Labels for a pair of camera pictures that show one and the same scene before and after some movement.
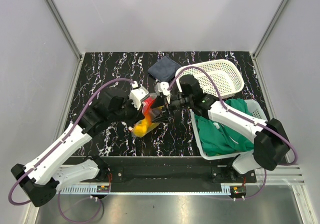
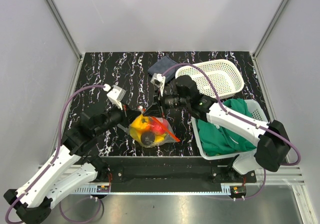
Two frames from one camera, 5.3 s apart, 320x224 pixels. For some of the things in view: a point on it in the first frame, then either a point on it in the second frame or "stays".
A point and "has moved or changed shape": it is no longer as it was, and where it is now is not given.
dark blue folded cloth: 164,69 stays
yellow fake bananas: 142,127 → 159,139
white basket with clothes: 216,142 stays
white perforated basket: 223,76 stays
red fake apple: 148,102 → 158,127
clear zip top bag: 148,117 has moved or changed shape
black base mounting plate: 169,170 stays
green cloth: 216,138 stays
